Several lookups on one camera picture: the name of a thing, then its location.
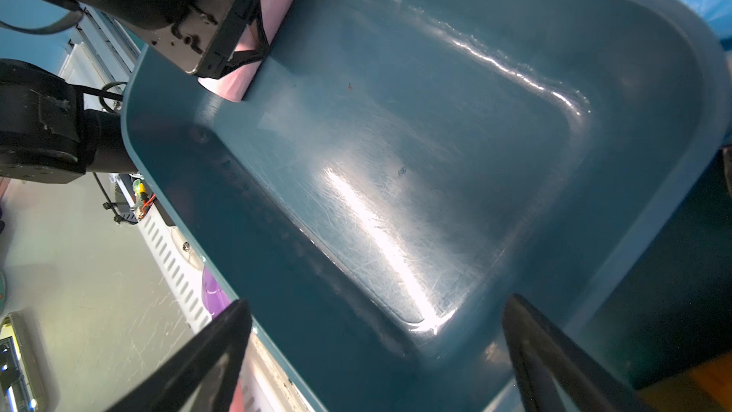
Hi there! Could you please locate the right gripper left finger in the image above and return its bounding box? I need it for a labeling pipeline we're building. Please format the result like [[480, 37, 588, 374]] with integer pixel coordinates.
[[110, 299, 253, 411]]

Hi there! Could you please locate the orange trash bag roll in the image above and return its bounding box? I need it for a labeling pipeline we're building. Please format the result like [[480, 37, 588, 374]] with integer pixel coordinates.
[[634, 351, 731, 411]]

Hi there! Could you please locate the left circuit board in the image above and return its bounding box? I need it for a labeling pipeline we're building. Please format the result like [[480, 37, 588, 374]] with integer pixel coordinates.
[[133, 179, 156, 220]]

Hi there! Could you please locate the teal plastic storage box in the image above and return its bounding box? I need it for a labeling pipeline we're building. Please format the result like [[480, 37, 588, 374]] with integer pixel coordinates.
[[122, 0, 731, 411]]

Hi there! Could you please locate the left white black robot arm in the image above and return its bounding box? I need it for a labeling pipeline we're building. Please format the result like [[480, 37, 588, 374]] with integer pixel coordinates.
[[1, 0, 270, 184]]

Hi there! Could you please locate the purple toy shovel pink handle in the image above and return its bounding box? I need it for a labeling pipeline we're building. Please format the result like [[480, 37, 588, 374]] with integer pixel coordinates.
[[202, 268, 245, 412]]

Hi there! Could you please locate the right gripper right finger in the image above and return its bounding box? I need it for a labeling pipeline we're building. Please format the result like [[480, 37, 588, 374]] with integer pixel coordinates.
[[501, 294, 653, 411]]

